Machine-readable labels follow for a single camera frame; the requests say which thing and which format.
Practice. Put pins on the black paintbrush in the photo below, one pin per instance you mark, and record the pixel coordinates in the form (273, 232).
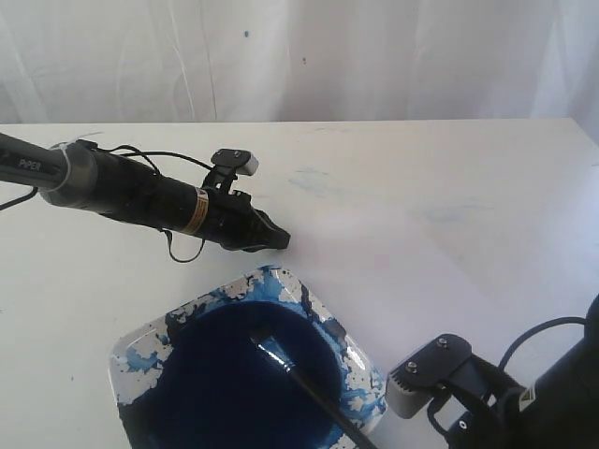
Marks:
(304, 379)

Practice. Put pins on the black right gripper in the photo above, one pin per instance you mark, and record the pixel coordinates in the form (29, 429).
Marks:
(489, 397)

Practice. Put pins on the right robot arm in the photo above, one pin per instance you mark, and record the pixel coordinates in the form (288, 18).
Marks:
(559, 410)

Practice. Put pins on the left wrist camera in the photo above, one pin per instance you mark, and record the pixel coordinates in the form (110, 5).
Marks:
(235, 161)

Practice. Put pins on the white square paint dish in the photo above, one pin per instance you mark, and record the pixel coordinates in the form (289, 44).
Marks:
(201, 375)

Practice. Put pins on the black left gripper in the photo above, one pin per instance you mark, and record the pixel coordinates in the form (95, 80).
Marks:
(233, 223)

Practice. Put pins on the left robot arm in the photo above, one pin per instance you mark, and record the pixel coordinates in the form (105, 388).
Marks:
(124, 185)

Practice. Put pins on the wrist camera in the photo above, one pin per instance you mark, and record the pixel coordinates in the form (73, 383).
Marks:
(235, 161)
(413, 382)

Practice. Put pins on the white paper sheet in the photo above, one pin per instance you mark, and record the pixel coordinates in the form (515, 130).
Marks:
(396, 281)

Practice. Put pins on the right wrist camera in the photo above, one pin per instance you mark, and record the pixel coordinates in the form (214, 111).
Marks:
(413, 382)

